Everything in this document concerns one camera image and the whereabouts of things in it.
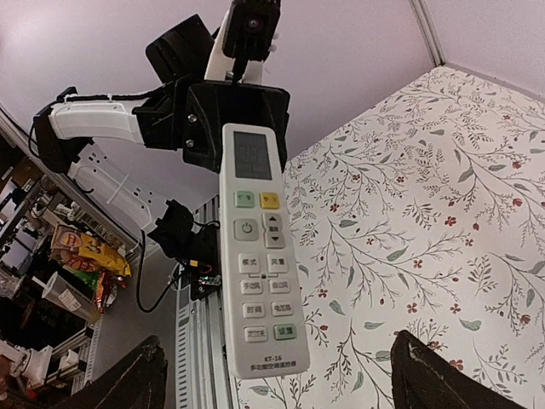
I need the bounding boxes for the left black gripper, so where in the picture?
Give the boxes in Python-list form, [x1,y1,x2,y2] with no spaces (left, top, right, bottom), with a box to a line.
[181,83,290,173]

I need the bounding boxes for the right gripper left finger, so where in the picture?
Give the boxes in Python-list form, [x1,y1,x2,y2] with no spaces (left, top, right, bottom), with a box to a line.
[55,335,167,409]

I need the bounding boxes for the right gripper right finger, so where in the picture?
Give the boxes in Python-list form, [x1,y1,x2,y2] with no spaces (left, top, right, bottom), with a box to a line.
[390,330,520,409]

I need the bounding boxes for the white air conditioner remote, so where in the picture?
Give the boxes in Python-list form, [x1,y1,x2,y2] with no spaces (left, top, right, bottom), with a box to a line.
[219,124,310,379]

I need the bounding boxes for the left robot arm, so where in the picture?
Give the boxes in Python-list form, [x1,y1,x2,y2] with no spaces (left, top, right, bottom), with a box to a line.
[33,1,290,241]

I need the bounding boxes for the snack bags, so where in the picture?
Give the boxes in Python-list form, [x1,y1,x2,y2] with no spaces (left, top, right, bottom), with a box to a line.
[50,224,131,314]

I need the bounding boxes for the floral patterned table mat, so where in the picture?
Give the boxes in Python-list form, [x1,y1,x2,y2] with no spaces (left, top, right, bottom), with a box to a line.
[233,67,544,408]

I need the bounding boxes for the front aluminium rail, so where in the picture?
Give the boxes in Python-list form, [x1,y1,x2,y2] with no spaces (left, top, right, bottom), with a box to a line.
[174,199,239,409]

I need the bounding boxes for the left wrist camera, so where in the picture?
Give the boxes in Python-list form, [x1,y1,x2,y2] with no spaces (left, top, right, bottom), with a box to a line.
[222,0,281,62]

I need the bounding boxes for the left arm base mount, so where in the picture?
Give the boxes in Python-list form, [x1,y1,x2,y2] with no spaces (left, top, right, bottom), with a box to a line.
[147,200,221,301]

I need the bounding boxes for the left aluminium frame post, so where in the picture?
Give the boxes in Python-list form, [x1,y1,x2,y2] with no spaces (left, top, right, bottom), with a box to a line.
[409,0,446,66]

